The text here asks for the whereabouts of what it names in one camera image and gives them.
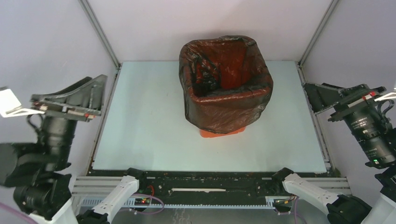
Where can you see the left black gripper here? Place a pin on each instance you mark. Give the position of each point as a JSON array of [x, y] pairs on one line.
[[86, 97]]

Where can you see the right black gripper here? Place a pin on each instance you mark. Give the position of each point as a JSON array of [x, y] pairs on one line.
[[320, 95]]

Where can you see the black plastic trash bag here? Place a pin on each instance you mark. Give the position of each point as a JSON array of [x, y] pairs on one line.
[[226, 82]]

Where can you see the orange plastic trash bin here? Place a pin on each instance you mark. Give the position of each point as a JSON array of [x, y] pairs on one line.
[[207, 134]]

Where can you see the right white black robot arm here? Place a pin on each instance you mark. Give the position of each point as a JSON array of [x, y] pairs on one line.
[[364, 111]]

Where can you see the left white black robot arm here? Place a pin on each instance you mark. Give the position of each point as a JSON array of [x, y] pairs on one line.
[[34, 169]]

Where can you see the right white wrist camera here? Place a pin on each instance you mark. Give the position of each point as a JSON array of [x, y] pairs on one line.
[[386, 96]]

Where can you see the left aluminium frame post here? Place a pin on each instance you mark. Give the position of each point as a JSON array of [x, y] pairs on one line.
[[88, 10]]

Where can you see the aluminium frame post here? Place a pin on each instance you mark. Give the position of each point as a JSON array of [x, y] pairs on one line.
[[319, 30], [88, 10]]

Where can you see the right aluminium frame post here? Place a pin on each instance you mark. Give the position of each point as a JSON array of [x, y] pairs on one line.
[[319, 30]]

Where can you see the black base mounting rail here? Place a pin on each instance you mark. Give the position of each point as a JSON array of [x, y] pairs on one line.
[[210, 188]]

